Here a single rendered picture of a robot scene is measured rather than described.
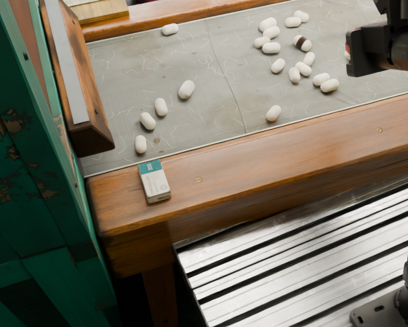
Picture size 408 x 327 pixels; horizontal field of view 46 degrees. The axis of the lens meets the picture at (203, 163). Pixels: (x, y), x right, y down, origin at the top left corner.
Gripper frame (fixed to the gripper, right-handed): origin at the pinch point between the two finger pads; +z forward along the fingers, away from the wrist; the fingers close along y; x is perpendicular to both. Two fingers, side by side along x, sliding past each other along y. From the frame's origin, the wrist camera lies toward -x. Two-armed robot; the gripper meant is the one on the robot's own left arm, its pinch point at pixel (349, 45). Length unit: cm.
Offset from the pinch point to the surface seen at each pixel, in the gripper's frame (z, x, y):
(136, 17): 27.2, -10.8, 28.9
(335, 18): 21.7, -2.9, -10.2
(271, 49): 16.4, -0.3, 6.7
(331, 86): 7.0, 7.3, 0.1
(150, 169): -1.7, 10.8, 35.6
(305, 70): 11.0, 4.1, 2.9
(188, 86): 12.2, 2.3, 24.6
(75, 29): 17.0, -10.8, 40.8
